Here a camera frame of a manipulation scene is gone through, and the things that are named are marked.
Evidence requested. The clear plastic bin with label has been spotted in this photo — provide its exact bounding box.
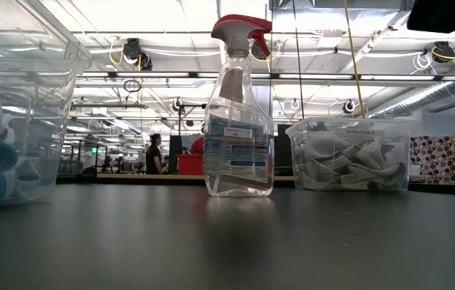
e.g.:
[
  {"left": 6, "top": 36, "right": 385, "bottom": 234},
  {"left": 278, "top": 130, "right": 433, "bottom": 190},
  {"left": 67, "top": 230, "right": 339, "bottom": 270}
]
[{"left": 285, "top": 116, "right": 412, "bottom": 193}]

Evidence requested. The dotted pattern cloth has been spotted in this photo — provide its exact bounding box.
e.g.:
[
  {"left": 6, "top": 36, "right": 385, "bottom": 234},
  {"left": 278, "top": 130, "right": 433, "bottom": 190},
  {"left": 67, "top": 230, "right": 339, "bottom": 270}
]
[{"left": 409, "top": 135, "right": 455, "bottom": 185}]

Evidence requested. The black upright panel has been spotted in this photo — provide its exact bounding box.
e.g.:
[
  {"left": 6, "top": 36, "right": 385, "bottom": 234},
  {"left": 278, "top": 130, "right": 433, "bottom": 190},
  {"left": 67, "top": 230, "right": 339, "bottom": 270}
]
[
  {"left": 168, "top": 135, "right": 184, "bottom": 175},
  {"left": 274, "top": 123, "right": 295, "bottom": 177}
]

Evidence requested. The clear spray bottle red trigger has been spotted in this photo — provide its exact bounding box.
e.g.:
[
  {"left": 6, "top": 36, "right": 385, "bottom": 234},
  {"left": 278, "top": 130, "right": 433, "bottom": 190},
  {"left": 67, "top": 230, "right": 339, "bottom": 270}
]
[{"left": 202, "top": 14, "right": 275, "bottom": 198}]

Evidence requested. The person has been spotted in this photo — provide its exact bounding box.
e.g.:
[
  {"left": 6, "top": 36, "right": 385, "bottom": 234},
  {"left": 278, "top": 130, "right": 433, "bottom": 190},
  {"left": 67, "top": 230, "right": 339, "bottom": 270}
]
[
  {"left": 145, "top": 132, "right": 167, "bottom": 176},
  {"left": 189, "top": 124, "right": 205, "bottom": 156}
]

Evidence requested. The red storage box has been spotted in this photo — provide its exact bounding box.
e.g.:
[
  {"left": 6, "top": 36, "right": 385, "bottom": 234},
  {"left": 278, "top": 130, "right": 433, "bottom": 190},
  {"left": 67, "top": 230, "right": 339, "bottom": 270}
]
[{"left": 176, "top": 154, "right": 205, "bottom": 176}]

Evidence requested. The ceiling light strip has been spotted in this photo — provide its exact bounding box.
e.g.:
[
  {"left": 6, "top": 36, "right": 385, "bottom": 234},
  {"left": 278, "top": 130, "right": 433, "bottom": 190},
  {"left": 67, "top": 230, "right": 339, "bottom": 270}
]
[{"left": 76, "top": 71, "right": 455, "bottom": 82}]

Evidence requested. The black ceiling cable reel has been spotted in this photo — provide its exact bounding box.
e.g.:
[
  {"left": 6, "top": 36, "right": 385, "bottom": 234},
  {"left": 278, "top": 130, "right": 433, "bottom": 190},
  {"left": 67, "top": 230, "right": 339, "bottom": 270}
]
[
  {"left": 341, "top": 99, "right": 358, "bottom": 115},
  {"left": 432, "top": 39, "right": 455, "bottom": 64},
  {"left": 122, "top": 37, "right": 154, "bottom": 72}
]

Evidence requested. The silver ventilation duct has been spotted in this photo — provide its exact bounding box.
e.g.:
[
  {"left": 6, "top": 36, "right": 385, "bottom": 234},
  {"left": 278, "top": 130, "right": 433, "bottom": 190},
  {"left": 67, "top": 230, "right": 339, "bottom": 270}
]
[{"left": 367, "top": 56, "right": 455, "bottom": 118}]

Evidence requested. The yellow hanging cable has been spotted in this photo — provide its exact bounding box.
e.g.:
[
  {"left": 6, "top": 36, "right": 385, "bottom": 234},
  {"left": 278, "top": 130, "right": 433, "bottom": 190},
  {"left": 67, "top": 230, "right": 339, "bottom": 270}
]
[{"left": 343, "top": 0, "right": 367, "bottom": 119}]

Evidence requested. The black hanging cable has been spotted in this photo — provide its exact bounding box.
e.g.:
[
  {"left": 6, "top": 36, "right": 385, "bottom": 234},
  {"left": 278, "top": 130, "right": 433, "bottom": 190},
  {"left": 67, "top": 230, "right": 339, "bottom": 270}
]
[{"left": 291, "top": 0, "right": 306, "bottom": 120}]

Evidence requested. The black aluminium table frame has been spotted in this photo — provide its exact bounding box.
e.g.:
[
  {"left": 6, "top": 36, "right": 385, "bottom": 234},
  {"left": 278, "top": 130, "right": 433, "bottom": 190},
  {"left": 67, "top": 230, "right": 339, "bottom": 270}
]
[{"left": 56, "top": 176, "right": 455, "bottom": 198}]

